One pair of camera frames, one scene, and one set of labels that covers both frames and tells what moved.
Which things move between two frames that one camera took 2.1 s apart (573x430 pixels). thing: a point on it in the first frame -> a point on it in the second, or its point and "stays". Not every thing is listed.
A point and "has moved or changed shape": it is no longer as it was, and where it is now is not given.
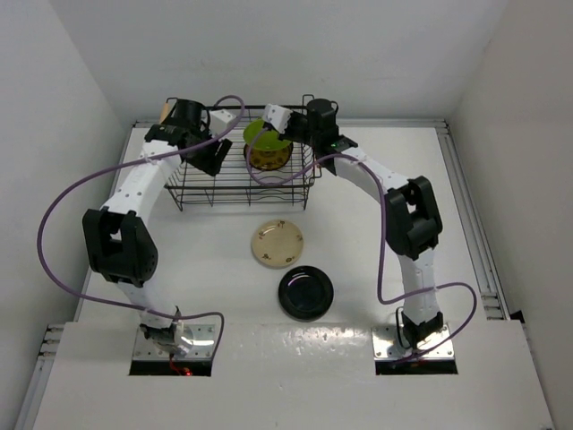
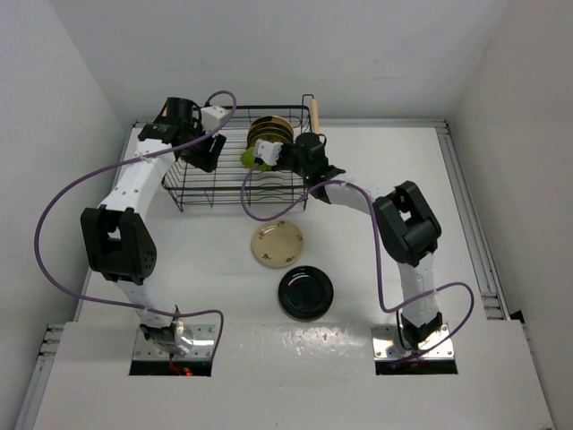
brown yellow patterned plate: (267, 160) has moved or changed shape
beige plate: (277, 244) stays
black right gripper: (287, 131) -> (285, 148)
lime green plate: (256, 135) -> (248, 159)
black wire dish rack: (258, 168) stays
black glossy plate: (305, 293) stays
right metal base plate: (387, 345) stays
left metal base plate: (203, 346) stays
